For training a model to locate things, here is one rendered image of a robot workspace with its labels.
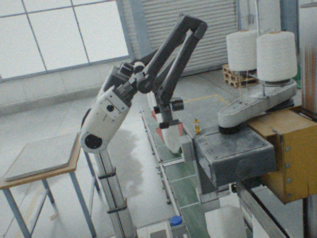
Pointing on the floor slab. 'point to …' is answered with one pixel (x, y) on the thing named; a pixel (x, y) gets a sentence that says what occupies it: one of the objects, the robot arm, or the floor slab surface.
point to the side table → (50, 190)
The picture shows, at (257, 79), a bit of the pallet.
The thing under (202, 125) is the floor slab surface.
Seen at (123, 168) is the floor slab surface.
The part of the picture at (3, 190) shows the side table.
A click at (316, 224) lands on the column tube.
